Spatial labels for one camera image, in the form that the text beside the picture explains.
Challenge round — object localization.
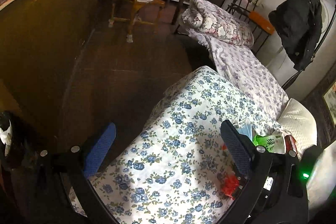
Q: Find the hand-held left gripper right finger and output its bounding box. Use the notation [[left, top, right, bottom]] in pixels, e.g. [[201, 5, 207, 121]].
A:
[[218, 119, 300, 224]]

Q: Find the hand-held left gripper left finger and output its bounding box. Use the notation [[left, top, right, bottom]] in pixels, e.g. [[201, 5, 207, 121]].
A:
[[39, 122, 117, 224]]

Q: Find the blue face mask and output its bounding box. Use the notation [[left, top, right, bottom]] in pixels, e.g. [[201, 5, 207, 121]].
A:
[[231, 118, 254, 140]]

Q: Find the red plastic wrapper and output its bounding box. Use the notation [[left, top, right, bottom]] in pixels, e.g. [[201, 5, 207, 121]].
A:
[[217, 172, 242, 199]]

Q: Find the green packet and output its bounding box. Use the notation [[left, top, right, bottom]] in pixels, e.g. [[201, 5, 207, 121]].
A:
[[252, 133, 286, 154]]

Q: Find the white blanket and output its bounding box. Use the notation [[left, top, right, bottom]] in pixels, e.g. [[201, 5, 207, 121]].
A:
[[306, 140, 336, 216]]

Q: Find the blue floral quilt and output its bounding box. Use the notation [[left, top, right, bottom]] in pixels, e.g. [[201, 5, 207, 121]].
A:
[[67, 65, 282, 224]]

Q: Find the white quilted pillow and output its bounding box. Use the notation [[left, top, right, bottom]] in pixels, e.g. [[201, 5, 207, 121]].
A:
[[278, 98, 318, 156]]

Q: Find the purple floral bed sheet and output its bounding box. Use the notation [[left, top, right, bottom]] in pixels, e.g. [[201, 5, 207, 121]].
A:
[[189, 30, 289, 119]]

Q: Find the framed picture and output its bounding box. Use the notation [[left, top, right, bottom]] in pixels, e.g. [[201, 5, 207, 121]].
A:
[[322, 80, 336, 125]]

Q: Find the black metal clothes rack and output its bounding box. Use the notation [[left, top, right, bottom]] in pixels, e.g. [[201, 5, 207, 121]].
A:
[[262, 0, 336, 90]]

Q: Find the brown wooden cabinet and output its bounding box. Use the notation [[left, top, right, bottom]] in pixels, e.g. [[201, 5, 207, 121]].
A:
[[0, 0, 101, 156]]

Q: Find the folded red floral quilt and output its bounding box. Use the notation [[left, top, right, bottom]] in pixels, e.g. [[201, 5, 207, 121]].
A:
[[181, 0, 255, 46]]

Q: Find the black jacket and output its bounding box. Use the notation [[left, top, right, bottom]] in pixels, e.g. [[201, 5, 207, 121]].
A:
[[268, 0, 323, 71]]

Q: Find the wooden chair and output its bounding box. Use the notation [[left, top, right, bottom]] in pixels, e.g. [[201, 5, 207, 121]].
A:
[[108, 0, 166, 43]]

